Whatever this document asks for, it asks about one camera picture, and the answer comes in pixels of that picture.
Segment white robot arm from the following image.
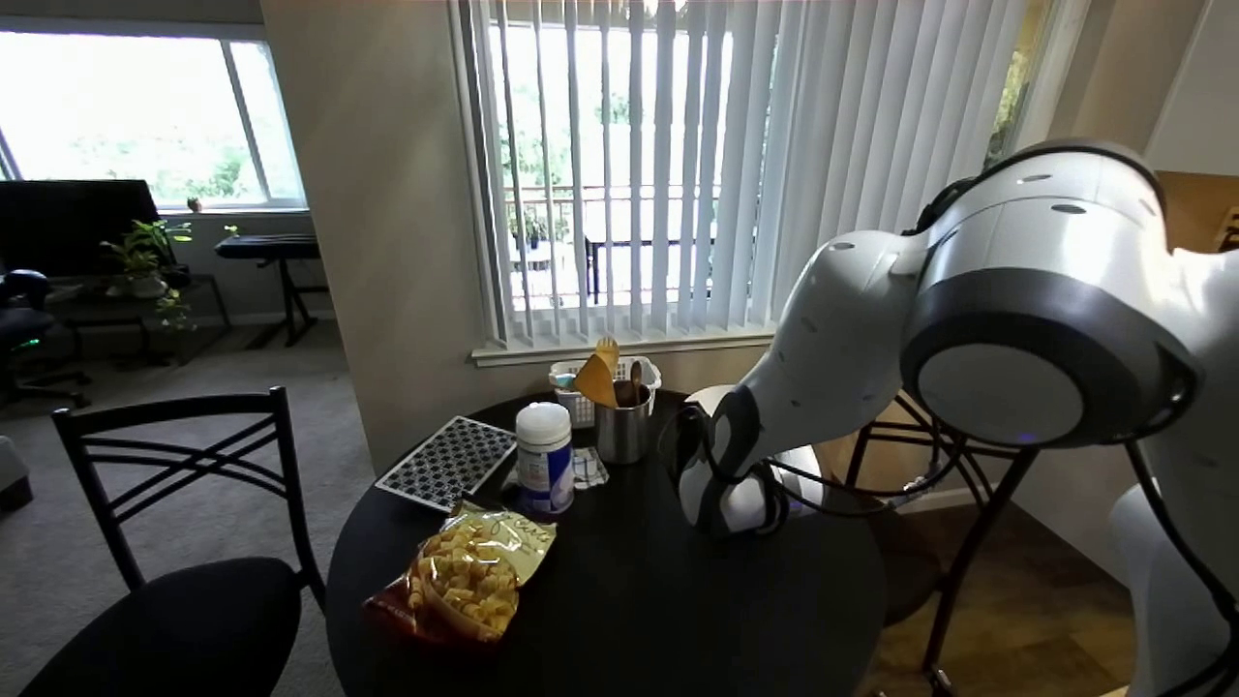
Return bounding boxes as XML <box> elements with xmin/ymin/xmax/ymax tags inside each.
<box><xmin>676</xmin><ymin>142</ymin><xmax>1239</xmax><ymax>697</ymax></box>

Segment wooden spatula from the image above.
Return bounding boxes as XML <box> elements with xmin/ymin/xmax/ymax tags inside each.
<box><xmin>575</xmin><ymin>335</ymin><xmax>618</xmax><ymax>408</ymax></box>

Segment metal utensil cup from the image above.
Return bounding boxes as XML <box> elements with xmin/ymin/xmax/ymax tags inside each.
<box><xmin>597</xmin><ymin>379</ymin><xmax>655</xmax><ymax>463</ymax></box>

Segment white wipes canister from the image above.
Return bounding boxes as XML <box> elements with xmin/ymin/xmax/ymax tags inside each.
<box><xmin>516</xmin><ymin>403</ymin><xmax>574</xmax><ymax>515</ymax></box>

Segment crumpled clear plastic wrap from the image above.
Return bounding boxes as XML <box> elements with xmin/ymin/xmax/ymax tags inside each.
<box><xmin>574</xmin><ymin>446</ymin><xmax>606</xmax><ymax>493</ymax></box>

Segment vertical window blinds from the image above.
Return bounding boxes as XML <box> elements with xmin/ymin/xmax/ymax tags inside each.
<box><xmin>455</xmin><ymin>0</ymin><xmax>1028</xmax><ymax>347</ymax></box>

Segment checkered kitchen towel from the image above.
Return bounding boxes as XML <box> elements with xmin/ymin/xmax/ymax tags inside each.
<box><xmin>374</xmin><ymin>415</ymin><xmax>516</xmax><ymax>510</ymax></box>

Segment round black table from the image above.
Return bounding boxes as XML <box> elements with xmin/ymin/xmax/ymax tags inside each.
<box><xmin>326</xmin><ymin>390</ymin><xmax>885</xmax><ymax>697</ymax></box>

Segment bag of chips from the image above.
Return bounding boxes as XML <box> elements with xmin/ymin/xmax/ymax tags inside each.
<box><xmin>369</xmin><ymin>503</ymin><xmax>559</xmax><ymax>645</ymax></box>

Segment black keyboard stand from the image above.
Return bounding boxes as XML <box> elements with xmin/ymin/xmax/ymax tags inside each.
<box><xmin>218</xmin><ymin>232</ymin><xmax>326</xmax><ymax>347</ymax></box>

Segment black chair by window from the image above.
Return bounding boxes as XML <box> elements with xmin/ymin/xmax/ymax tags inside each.
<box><xmin>825</xmin><ymin>390</ymin><xmax>1041</xmax><ymax>689</ymax></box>

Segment potted plant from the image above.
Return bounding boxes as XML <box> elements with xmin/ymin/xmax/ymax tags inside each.
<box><xmin>99</xmin><ymin>219</ymin><xmax>192</xmax><ymax>329</ymax></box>

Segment black chair front left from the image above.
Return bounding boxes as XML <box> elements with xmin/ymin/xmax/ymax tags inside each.
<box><xmin>14</xmin><ymin>382</ymin><xmax>328</xmax><ymax>697</ymax></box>

